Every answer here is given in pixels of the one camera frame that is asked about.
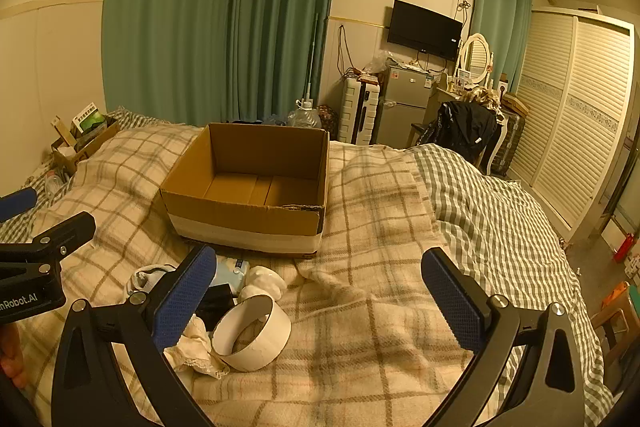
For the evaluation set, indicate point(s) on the black wall television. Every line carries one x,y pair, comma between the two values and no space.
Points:
425,29

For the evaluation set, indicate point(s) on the small brown cardboard box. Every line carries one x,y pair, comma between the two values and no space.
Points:
92,144

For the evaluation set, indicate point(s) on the blonde wig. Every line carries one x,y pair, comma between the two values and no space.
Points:
482,97

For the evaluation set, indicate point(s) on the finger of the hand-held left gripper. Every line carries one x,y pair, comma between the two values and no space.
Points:
55,234
17,203

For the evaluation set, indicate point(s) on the bluish plastic bag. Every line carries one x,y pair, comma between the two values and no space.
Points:
275,119

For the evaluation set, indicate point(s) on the green and white box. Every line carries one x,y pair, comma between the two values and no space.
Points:
90,123

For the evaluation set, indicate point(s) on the white ribbed sock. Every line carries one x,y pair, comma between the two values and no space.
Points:
262,282

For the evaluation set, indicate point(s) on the white pole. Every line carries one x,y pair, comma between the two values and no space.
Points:
311,57

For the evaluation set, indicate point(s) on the green checked bed sheet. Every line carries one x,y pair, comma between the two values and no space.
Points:
500,232

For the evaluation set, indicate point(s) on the black jacket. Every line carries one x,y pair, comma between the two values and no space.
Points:
465,127

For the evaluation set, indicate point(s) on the clear plastic bag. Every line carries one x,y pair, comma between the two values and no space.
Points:
376,63

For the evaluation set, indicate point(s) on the white louvred wardrobe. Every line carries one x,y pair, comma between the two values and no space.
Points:
575,117

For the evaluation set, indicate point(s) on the small black pouch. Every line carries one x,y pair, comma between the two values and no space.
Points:
215,302

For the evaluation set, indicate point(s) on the clear plastic water bottle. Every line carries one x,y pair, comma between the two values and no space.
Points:
55,184

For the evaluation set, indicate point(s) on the beige plaid blanket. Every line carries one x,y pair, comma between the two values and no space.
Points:
350,357

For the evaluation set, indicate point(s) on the white oval mirror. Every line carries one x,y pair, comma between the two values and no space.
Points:
477,54

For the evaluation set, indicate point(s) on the white suitcase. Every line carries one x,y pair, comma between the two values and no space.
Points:
360,112

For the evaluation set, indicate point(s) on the beige slim box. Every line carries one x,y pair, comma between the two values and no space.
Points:
61,132

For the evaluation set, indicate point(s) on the person's left hand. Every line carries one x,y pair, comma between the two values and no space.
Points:
10,357

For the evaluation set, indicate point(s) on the grey small fridge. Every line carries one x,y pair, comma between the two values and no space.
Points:
402,107

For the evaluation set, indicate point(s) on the narrow green curtain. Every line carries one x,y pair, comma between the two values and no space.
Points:
500,22

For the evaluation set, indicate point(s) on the dark grey suitcase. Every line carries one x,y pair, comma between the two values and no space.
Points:
510,137

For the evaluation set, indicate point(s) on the white lace cloth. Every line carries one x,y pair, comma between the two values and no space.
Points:
195,349

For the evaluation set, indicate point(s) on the light blue tissue packet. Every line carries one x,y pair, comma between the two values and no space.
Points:
230,272

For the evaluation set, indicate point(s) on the white sock with green trim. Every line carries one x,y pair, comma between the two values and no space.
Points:
150,278

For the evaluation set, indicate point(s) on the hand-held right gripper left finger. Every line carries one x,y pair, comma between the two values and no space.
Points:
184,299

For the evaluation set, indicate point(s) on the dark patterned bag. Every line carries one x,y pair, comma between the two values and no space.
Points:
327,122

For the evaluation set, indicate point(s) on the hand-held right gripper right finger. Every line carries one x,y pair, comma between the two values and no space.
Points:
452,302

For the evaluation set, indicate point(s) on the wide green curtain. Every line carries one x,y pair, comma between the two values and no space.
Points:
165,17

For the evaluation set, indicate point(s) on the white dressing table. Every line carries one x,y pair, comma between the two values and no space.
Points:
445,94

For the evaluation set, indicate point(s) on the clear water jug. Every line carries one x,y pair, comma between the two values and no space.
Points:
304,117

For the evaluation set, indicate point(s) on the wooden stool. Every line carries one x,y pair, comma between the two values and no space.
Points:
617,312

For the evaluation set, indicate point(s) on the red fire extinguisher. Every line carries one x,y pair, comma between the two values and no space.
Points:
625,247

